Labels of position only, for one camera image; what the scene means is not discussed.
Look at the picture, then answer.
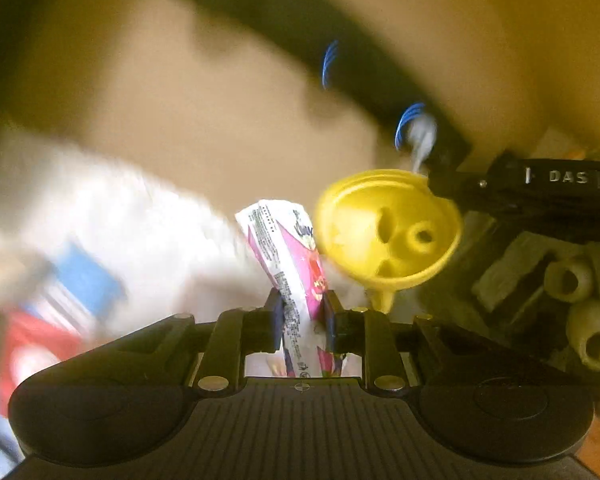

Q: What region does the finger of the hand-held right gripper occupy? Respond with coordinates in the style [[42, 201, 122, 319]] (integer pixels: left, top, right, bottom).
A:
[[425, 147, 488, 208]]

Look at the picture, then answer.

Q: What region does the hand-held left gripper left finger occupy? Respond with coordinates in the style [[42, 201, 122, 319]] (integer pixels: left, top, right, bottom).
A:
[[100, 289, 286, 396]]

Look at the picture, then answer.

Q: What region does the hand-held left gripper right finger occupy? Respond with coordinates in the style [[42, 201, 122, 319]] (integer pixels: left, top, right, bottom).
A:
[[325, 289, 483, 394]]

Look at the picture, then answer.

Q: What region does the pink and white snack packet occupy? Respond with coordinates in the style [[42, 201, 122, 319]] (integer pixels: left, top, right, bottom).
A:
[[234, 199, 352, 379]]

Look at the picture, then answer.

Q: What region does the yellow plastic funnel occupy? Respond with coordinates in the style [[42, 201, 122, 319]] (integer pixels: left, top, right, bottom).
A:
[[314, 170, 465, 314]]

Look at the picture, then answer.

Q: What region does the pale foam tube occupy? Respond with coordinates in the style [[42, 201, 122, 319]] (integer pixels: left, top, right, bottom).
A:
[[544, 256, 595, 305], [565, 300, 600, 373]]

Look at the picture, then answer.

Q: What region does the blue and white packet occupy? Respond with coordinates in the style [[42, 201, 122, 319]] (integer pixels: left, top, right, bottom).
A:
[[25, 242, 128, 333]]

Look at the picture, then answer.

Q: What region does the red packet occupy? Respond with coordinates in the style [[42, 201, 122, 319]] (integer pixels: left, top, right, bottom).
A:
[[0, 310, 93, 418]]

